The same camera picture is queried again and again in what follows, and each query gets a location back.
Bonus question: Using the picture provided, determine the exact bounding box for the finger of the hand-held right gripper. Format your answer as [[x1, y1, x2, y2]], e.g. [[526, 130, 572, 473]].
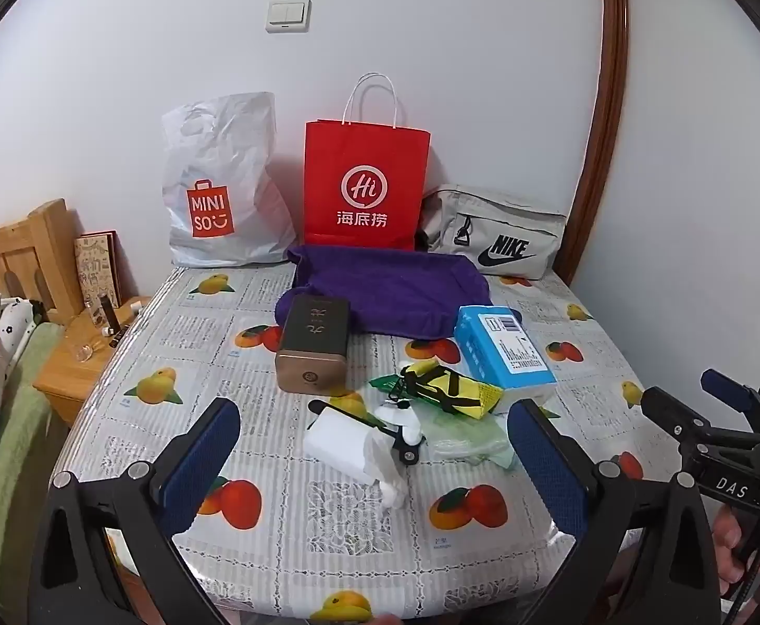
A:
[[640, 386, 713, 450], [701, 369, 760, 416]]

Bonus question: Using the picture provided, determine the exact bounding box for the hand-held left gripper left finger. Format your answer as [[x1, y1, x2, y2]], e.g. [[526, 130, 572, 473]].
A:
[[28, 397, 243, 625]]

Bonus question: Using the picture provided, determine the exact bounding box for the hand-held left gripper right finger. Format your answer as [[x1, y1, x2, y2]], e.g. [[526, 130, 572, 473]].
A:
[[506, 398, 722, 625]]

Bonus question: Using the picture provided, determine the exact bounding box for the pale green plastic bag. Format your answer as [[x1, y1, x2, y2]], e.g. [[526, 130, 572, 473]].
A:
[[419, 404, 517, 470]]

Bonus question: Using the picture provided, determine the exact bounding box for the clear bag with yellow item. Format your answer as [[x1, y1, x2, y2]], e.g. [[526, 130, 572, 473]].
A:
[[398, 365, 504, 421]]

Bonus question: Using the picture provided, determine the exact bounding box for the white tissue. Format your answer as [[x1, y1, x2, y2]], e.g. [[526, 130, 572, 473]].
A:
[[303, 409, 413, 510]]

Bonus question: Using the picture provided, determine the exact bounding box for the black perforated watch strap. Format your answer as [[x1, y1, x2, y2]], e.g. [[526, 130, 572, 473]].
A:
[[307, 399, 425, 468]]

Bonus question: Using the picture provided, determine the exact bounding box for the person's right hand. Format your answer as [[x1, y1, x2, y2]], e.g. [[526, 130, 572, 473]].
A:
[[712, 511, 760, 585]]

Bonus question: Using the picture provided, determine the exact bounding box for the blue tissue pack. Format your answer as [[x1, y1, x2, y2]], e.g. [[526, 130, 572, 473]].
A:
[[453, 305, 558, 414]]

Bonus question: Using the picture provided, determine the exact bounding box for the fruit print tablecloth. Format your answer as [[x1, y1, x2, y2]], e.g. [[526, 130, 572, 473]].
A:
[[47, 264, 687, 622]]

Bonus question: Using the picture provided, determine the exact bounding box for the wooden nightstand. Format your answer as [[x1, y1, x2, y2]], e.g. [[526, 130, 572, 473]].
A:
[[33, 296, 153, 427]]

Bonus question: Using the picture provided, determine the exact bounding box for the dark green tin box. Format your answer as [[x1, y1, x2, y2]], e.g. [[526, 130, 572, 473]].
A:
[[274, 294, 352, 395]]

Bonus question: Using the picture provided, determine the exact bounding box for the green blanket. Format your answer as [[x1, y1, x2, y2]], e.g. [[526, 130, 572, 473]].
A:
[[0, 322, 65, 600]]

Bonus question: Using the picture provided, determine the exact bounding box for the purple towel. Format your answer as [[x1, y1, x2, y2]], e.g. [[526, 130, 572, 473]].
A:
[[276, 244, 493, 341]]

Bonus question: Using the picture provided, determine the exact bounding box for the grey waist bag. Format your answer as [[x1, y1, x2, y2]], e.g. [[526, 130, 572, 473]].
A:
[[419, 185, 568, 281]]

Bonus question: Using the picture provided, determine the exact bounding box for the wooden headboard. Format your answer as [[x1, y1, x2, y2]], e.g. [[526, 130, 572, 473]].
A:
[[0, 198, 84, 327]]

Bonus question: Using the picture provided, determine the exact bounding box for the white plastic shopping bag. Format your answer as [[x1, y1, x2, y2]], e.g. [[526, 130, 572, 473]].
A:
[[161, 91, 297, 268]]

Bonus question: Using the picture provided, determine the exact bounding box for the red paper bag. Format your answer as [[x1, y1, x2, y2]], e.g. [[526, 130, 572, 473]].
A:
[[304, 73, 431, 252]]

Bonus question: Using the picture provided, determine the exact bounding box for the brown wooden door frame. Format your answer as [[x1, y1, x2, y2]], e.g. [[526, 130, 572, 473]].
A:
[[552, 0, 631, 288]]

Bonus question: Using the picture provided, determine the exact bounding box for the white light switch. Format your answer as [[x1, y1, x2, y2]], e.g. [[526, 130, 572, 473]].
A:
[[264, 0, 312, 33]]

